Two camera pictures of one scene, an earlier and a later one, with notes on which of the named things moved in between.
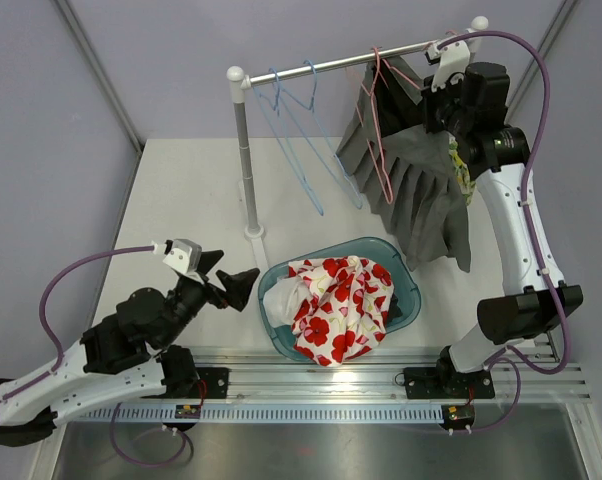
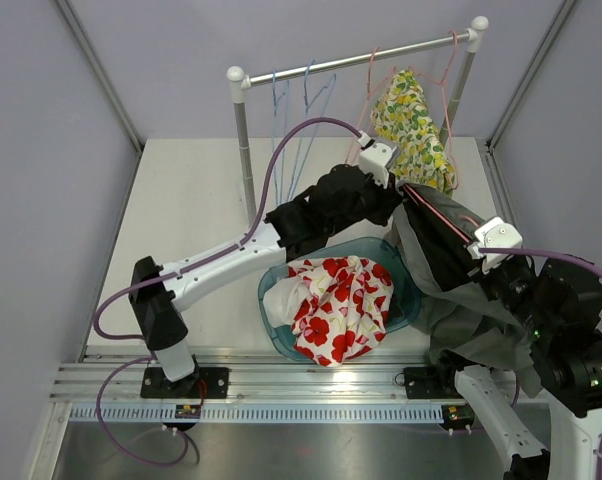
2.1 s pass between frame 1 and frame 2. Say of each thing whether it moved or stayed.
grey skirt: moved
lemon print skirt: moved
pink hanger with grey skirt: moved
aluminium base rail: stayed
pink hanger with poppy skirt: moved
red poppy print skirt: stayed
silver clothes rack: stayed
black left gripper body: moved
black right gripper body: moved
